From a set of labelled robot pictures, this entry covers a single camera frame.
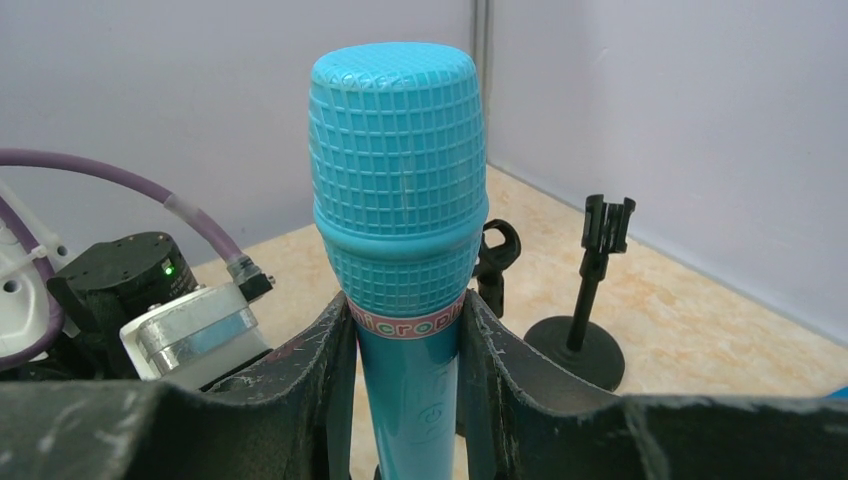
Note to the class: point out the black mic stand middle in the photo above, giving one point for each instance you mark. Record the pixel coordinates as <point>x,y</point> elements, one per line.
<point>493,261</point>

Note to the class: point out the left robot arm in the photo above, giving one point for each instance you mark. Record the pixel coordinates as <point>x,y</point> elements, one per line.
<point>61,313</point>

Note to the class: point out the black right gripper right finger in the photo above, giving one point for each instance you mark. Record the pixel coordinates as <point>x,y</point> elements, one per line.
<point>527,418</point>

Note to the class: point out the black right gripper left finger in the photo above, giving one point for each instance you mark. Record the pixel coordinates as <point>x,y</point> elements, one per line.
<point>286,416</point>

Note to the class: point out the black mic stand far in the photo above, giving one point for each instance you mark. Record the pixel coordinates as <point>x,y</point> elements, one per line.
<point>573,342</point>

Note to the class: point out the black mic stand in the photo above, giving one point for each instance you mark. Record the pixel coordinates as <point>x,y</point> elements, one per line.
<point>573,342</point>
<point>493,261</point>

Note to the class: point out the blue toy microphone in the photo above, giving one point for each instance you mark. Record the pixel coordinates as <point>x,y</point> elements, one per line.
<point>397,148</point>

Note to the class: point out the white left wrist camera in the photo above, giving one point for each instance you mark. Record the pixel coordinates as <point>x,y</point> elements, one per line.
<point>195,340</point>

